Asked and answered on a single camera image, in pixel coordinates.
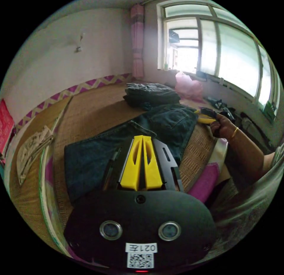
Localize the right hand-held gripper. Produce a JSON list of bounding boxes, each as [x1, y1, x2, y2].
[[194, 108, 217, 124]]

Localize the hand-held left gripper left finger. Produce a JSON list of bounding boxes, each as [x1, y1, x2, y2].
[[120, 135, 143, 191]]

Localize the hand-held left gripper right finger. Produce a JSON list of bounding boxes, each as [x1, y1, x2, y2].
[[143, 136, 164, 191]]

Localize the blue jeans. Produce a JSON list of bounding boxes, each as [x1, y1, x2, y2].
[[64, 103, 199, 203]]

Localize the person's right forearm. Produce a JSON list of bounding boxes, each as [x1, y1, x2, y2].
[[226, 126, 277, 182]]

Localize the person's right hand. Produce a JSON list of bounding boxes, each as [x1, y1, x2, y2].
[[209, 113, 240, 139]]

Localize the pink plastic bag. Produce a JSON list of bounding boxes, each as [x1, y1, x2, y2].
[[175, 72, 204, 101]]

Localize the pile of clothes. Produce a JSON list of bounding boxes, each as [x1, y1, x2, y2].
[[123, 82, 181, 111]]

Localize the bed with woven mat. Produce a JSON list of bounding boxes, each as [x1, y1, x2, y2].
[[4, 77, 240, 258]]

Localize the window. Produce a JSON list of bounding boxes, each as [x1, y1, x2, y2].
[[156, 0, 280, 119]]

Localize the person's body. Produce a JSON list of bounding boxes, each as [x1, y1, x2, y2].
[[206, 143, 284, 258]]

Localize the pink curtain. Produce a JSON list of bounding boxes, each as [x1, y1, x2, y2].
[[130, 4, 145, 79]]

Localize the beige cloth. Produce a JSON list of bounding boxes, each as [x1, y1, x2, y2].
[[17, 125, 55, 186]]

